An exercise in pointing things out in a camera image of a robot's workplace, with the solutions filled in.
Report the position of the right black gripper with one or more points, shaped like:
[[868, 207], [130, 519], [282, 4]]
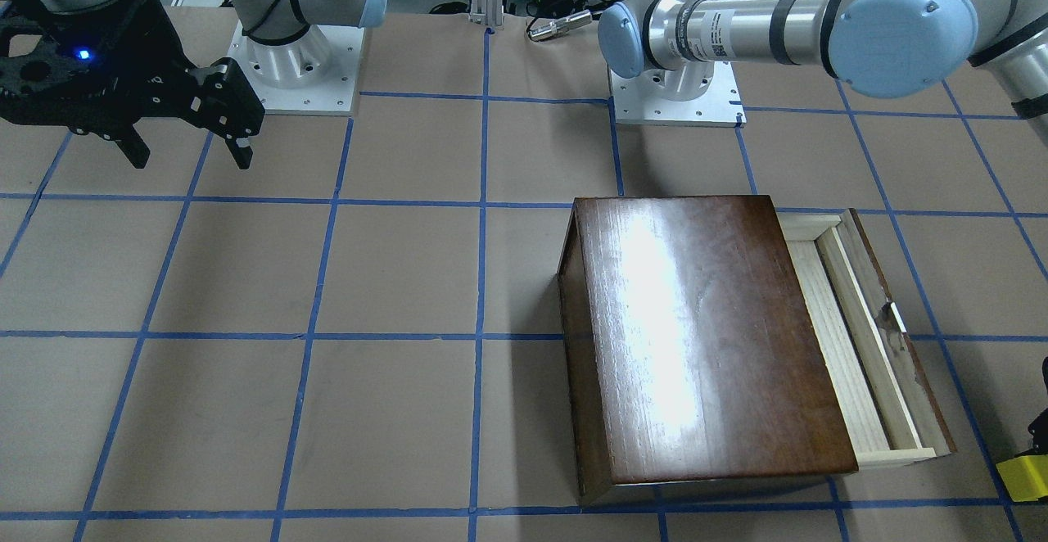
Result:
[[154, 44]]

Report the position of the light wood drawer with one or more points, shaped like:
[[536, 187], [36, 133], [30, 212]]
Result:
[[890, 412]]

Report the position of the yellow cube block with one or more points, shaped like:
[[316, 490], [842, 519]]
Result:
[[1024, 477]]

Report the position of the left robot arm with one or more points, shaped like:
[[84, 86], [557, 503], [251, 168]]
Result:
[[880, 48]]

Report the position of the dark wooden drawer cabinet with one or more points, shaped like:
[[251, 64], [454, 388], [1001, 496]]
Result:
[[692, 358]]

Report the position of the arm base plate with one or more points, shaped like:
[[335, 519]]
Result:
[[699, 95], [316, 75]]

